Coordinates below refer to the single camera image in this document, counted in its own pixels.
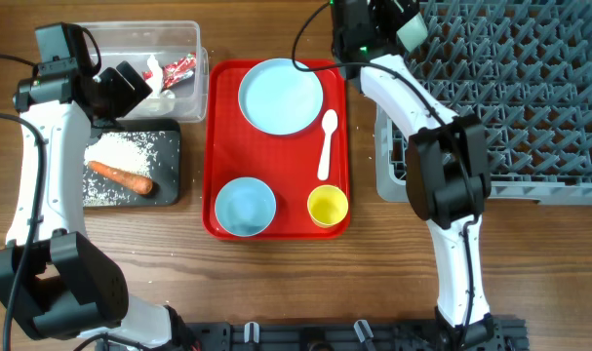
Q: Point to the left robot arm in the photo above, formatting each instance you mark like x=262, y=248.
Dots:
x=54, y=282

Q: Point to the white napkin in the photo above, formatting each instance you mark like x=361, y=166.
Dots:
x=159, y=88

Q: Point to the grey dishwasher rack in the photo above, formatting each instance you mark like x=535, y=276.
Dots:
x=525, y=69

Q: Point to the yellow plastic cup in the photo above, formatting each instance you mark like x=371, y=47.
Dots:
x=327, y=205

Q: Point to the green bowl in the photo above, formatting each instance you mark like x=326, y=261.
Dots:
x=413, y=33

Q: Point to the red serving tray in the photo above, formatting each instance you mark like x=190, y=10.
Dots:
x=287, y=164

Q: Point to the black plastic tray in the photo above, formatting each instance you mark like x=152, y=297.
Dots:
x=165, y=135

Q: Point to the white rice pile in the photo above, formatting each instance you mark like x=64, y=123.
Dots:
x=127, y=151

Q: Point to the light blue plate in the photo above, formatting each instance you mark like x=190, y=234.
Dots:
x=280, y=97

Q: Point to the orange carrot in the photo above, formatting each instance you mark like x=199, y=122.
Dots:
x=139, y=184

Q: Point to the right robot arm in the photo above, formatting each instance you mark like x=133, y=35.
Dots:
x=448, y=176

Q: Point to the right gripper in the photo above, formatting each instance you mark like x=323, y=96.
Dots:
x=393, y=18

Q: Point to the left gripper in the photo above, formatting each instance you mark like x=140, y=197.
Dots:
x=127, y=95

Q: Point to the light blue bowl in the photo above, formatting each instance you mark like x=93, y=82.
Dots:
x=245, y=206

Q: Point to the white plastic spoon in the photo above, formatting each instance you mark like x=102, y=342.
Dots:
x=329, y=125

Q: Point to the red snack wrapper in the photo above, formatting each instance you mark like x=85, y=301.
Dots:
x=176, y=72

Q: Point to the clear plastic bin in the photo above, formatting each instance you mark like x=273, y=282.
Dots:
x=167, y=41

